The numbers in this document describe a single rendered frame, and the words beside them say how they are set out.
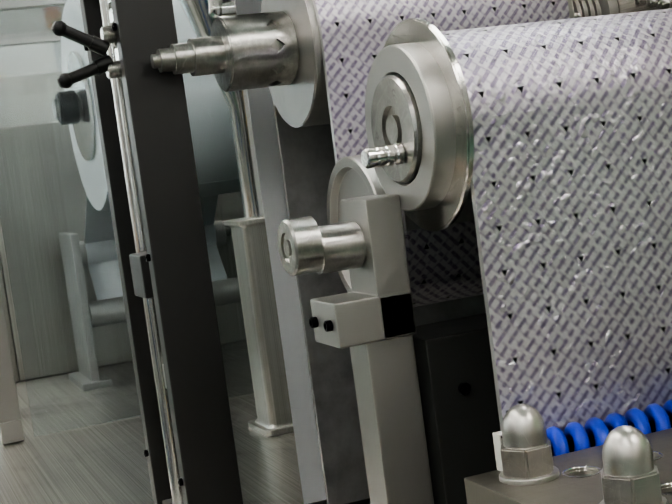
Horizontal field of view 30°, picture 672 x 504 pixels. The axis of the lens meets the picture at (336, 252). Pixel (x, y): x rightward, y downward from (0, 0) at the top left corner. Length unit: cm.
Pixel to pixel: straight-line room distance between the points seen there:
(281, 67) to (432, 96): 29
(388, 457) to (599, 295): 19
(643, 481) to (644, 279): 23
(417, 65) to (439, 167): 7
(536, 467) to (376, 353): 17
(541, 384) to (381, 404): 12
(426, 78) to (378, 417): 24
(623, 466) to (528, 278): 20
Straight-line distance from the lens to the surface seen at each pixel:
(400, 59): 85
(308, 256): 86
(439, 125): 82
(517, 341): 84
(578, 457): 81
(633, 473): 69
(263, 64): 107
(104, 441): 171
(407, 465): 91
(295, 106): 111
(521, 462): 76
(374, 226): 87
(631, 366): 89
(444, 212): 86
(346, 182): 100
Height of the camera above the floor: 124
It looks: 5 degrees down
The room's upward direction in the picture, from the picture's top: 8 degrees counter-clockwise
